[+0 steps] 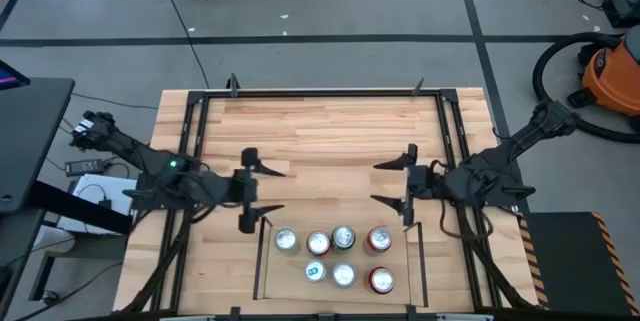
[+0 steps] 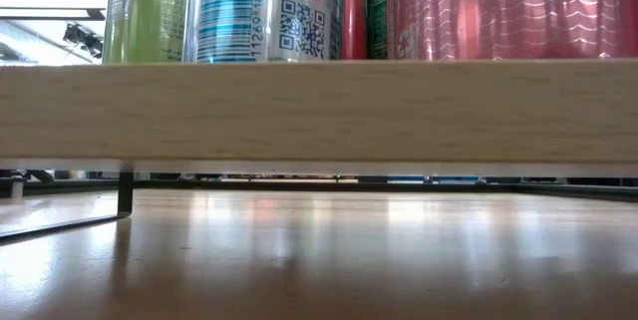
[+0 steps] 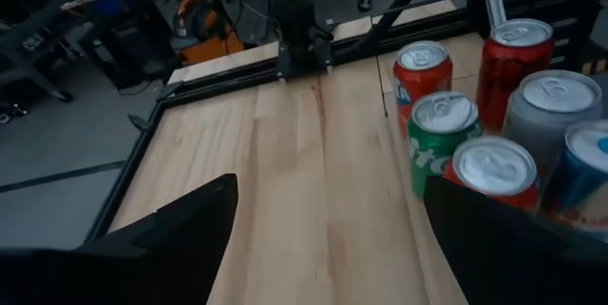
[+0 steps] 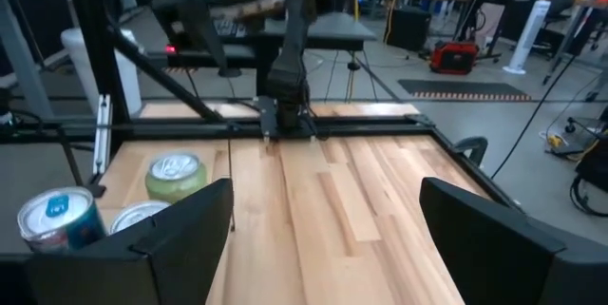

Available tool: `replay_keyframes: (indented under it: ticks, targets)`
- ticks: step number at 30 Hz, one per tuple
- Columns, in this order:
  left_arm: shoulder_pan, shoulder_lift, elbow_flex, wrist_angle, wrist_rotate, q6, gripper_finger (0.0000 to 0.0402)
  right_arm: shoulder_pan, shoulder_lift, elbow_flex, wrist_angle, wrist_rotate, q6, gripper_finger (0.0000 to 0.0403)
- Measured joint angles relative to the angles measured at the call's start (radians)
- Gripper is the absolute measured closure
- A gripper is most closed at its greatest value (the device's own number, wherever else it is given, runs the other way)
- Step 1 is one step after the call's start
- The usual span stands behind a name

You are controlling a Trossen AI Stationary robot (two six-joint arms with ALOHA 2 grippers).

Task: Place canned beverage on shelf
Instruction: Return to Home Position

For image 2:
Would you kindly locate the red beverage can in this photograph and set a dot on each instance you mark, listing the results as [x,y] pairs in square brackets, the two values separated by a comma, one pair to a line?
[355,11]
[523,16]

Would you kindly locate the dark green beverage can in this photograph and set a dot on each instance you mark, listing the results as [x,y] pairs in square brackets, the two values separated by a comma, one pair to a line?
[378,16]

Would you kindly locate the silver blue beverage can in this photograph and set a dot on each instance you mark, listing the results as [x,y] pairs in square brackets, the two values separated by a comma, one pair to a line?
[259,11]

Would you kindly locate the light green Sanzo can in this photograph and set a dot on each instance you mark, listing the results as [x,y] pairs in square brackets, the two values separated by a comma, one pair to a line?
[144,11]

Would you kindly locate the light wooden shelf board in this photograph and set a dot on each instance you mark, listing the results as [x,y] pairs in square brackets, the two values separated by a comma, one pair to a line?
[319,115]

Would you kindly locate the small white cylinder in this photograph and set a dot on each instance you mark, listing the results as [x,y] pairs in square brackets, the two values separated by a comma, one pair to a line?
[17,189]

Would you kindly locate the black metal shelf frame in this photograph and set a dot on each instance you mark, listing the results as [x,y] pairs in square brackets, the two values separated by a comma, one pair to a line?
[125,195]

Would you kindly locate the black overhead mounted camera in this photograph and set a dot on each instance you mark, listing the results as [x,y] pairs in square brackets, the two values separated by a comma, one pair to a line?
[82,38]

